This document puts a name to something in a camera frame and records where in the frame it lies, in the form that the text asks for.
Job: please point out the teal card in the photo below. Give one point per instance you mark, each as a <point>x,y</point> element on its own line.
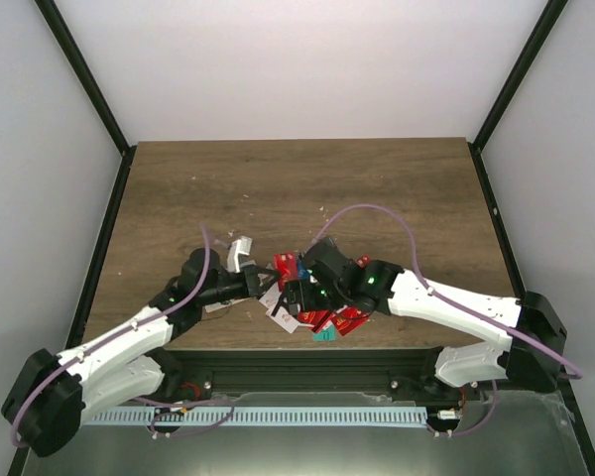
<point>327,334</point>

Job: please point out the blue card upper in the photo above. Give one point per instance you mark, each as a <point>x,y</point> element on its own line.
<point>302,273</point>

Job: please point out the light blue slotted cable duct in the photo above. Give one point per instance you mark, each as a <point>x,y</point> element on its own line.
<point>268,416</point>

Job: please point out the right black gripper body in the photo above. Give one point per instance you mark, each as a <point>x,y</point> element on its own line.
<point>309,300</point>

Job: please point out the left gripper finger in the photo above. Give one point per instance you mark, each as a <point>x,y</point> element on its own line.
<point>270,287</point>
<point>268,274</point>

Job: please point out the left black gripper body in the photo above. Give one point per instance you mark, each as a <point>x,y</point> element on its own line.
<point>249,273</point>

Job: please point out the beige leather card holder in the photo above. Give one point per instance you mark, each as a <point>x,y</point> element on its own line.
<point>214,307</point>

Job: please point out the red vip card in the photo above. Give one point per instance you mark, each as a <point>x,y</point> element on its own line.
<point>286,264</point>
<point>315,320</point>
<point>363,261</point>

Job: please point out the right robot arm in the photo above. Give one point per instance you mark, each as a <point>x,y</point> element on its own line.
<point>521,339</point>

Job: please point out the red gold card middle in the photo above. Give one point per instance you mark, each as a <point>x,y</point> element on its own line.
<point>348,319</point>

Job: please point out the black aluminium frame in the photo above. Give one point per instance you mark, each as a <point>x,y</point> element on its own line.
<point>295,371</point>

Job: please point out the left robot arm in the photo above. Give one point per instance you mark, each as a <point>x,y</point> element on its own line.
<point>55,394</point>

